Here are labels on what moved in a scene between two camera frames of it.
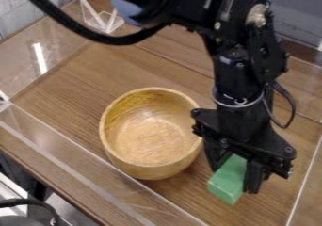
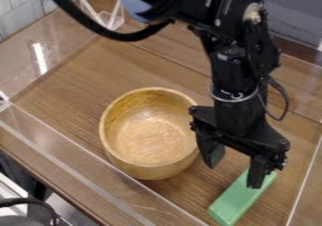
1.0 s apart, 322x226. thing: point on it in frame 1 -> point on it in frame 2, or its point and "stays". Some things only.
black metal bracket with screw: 53,221 stays
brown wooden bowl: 147,133 stays
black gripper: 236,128 stays
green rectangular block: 224,181 -> 236,198
